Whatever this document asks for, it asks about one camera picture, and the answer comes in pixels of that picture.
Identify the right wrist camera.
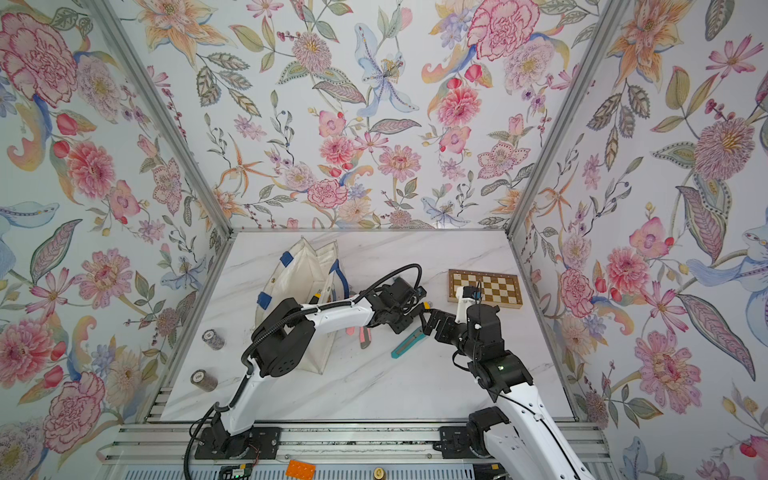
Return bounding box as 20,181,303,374
455,285,482,324

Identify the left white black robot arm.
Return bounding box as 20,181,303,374
202,277,427,453

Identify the teal utility knife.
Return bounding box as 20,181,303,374
390,327,425,359

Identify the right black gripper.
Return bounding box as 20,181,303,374
423,308,485,365

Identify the orange tag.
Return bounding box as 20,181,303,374
285,460,317,480

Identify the long pink utility knife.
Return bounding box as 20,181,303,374
359,327,371,350

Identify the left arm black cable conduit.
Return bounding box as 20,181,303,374
182,262,424,480

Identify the blue knitted pouch handle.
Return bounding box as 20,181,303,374
256,250,350,311

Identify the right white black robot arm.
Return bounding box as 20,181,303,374
419,302,593,479

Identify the wooden folding chess board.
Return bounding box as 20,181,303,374
448,269,523,309

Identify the white canvas tote pouch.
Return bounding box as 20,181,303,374
254,236,341,376

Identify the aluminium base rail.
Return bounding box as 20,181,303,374
95,421,613,466

